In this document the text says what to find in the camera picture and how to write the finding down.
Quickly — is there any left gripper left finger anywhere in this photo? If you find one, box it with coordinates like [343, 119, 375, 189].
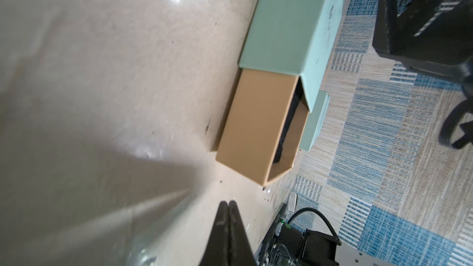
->
[200, 201, 230, 266]

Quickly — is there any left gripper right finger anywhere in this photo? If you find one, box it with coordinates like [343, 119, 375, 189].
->
[229, 201, 256, 266]

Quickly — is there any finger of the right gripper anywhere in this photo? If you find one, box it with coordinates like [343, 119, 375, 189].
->
[373, 0, 473, 85]

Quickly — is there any mint jewelry box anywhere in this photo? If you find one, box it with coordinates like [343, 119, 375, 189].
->
[299, 91, 330, 151]
[216, 0, 344, 187]

